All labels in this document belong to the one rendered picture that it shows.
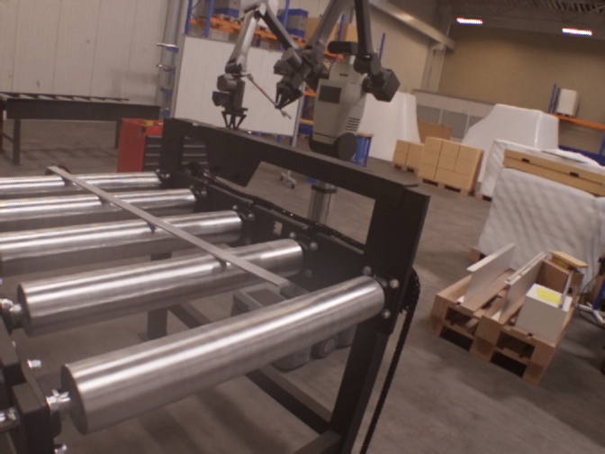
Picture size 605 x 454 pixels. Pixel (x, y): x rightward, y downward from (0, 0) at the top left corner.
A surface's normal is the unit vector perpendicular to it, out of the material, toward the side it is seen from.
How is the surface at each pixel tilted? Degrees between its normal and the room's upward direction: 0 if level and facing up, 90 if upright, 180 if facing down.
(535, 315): 90
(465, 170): 90
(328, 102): 90
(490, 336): 90
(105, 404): 65
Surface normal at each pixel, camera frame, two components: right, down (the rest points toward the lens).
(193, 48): 0.34, 0.32
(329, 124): -0.74, 0.07
